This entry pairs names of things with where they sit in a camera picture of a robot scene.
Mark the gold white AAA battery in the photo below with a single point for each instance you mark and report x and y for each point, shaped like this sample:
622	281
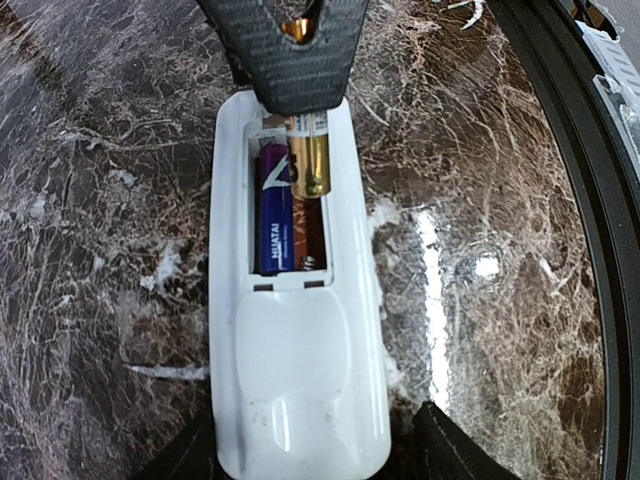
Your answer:
308	142

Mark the white remote control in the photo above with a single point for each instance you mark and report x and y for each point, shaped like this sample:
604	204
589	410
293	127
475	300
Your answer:
296	358

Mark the white slotted cable duct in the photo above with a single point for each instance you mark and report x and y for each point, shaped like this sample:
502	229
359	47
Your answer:
611	57

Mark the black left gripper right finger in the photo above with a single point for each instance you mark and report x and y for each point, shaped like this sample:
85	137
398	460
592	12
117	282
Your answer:
442	450

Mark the purple blue AAA battery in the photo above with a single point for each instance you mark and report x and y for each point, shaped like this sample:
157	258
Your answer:
275	201

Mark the black front frame rail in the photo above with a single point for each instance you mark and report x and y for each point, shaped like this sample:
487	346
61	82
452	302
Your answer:
565	74

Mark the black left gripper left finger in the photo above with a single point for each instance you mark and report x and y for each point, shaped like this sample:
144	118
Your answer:
190	455

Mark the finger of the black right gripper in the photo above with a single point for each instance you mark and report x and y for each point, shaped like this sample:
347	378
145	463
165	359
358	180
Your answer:
288	76

